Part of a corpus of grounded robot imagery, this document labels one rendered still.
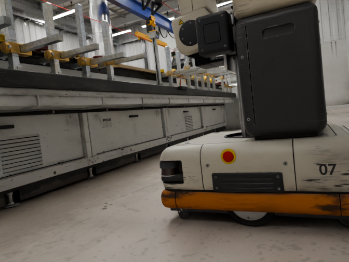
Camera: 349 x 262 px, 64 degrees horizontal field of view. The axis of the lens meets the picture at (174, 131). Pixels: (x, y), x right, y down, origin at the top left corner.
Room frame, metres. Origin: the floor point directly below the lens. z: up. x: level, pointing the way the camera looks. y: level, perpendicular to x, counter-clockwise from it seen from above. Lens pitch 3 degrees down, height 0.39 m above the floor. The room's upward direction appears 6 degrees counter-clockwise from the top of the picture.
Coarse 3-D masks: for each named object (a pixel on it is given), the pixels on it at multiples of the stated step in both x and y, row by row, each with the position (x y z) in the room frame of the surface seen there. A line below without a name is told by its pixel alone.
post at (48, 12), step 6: (48, 6) 1.61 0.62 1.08; (48, 12) 1.60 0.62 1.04; (48, 18) 1.60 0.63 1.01; (48, 24) 1.60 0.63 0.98; (48, 30) 1.60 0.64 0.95; (54, 30) 1.62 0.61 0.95; (48, 48) 1.61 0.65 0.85; (54, 48) 1.61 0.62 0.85; (54, 60) 1.60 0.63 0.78; (54, 66) 1.60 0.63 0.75
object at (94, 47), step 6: (78, 48) 1.57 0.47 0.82; (84, 48) 1.55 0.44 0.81; (90, 48) 1.53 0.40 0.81; (96, 48) 1.52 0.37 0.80; (60, 54) 1.63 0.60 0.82; (66, 54) 1.61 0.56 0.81; (72, 54) 1.59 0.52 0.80; (78, 54) 1.60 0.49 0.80; (42, 60) 1.70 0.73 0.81; (48, 60) 1.68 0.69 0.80
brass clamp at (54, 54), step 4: (48, 52) 1.58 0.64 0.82; (52, 52) 1.59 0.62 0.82; (56, 52) 1.61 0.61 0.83; (60, 52) 1.64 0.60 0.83; (48, 56) 1.58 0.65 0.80; (52, 56) 1.59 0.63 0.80; (56, 56) 1.61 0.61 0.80; (60, 60) 1.65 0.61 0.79; (64, 60) 1.66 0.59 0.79; (68, 60) 1.68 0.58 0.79
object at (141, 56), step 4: (132, 56) 2.01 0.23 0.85; (136, 56) 2.00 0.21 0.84; (140, 56) 1.98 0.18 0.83; (144, 56) 1.97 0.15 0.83; (116, 60) 2.07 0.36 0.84; (120, 60) 2.06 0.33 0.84; (124, 60) 2.04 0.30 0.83; (128, 60) 2.03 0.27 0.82; (132, 60) 2.03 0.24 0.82; (100, 64) 2.14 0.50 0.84
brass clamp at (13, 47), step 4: (4, 44) 1.35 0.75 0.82; (8, 44) 1.36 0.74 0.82; (12, 44) 1.38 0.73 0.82; (16, 44) 1.39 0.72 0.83; (20, 44) 1.41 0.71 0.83; (0, 48) 1.37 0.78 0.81; (4, 48) 1.35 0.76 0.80; (8, 48) 1.36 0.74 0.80; (12, 48) 1.37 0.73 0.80; (16, 48) 1.39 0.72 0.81; (4, 52) 1.36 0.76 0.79; (8, 52) 1.37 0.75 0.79; (12, 52) 1.37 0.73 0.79; (16, 52) 1.39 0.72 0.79; (20, 52) 1.41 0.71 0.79; (24, 52) 1.43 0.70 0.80; (28, 52) 1.45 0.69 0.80; (24, 56) 1.47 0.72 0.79; (28, 56) 1.48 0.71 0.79
